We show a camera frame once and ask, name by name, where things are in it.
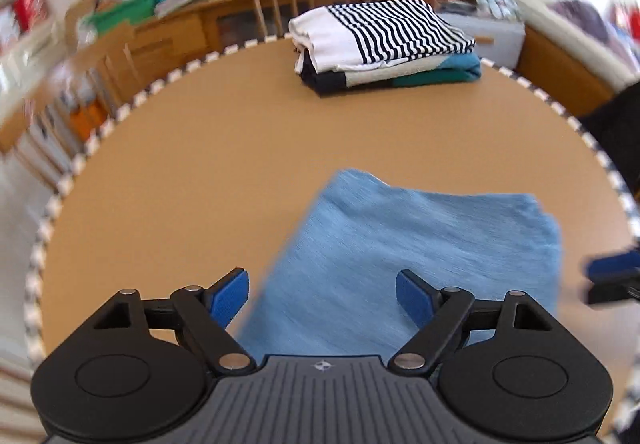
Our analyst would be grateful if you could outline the teal navy cream garment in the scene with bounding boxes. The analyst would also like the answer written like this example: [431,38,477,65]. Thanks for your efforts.
[300,52,483,98]

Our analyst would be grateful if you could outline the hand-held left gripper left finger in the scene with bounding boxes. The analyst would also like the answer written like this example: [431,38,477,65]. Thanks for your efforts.
[92,268,257,373]

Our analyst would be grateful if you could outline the green folder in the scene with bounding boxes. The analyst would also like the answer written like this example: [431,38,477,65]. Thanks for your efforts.
[92,0,158,33]

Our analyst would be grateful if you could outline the white storage box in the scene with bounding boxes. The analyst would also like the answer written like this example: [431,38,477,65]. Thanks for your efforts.
[439,10,527,70]

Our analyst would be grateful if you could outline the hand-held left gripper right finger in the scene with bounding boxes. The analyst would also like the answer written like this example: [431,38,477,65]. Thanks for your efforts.
[387,269,552,373]

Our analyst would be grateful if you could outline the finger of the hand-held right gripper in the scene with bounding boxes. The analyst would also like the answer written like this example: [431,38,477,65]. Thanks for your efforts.
[583,249,640,281]
[586,274,640,306]

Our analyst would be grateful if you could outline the blue jeans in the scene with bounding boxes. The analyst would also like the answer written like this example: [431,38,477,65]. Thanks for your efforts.
[235,168,563,357]

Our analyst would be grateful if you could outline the navy white striped shirt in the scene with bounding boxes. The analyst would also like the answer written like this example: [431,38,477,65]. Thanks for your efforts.
[289,0,477,73]

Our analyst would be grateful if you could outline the wooden sideboard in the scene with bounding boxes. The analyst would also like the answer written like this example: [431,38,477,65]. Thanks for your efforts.
[65,0,436,74]

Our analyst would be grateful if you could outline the purple cloth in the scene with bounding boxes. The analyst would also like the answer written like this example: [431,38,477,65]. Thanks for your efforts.
[549,0,608,40]

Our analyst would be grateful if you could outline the dark cloth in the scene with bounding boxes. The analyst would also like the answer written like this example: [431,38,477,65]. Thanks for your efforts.
[575,82,640,202]

